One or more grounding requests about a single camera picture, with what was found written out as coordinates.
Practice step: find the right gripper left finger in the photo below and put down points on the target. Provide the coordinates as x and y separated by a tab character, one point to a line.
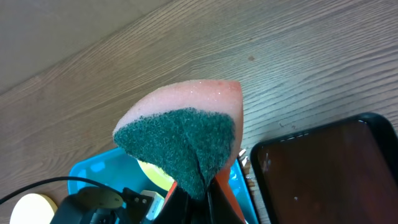
178	209

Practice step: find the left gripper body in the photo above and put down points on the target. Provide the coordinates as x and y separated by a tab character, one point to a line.
140	208

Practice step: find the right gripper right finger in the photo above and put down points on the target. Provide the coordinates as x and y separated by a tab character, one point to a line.
215	208

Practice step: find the green plate top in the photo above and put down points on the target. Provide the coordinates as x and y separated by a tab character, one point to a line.
157	175

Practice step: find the green plate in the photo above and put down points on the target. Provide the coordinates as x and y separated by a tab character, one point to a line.
157	175
33	209

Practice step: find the orange green scrub sponge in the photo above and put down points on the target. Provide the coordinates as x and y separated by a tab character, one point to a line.
192	130

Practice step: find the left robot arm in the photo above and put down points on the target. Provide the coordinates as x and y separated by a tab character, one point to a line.
96	205

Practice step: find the teal plastic tray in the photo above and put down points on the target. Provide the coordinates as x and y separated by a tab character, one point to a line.
118	170

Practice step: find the black tray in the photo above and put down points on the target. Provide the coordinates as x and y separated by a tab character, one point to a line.
341	172

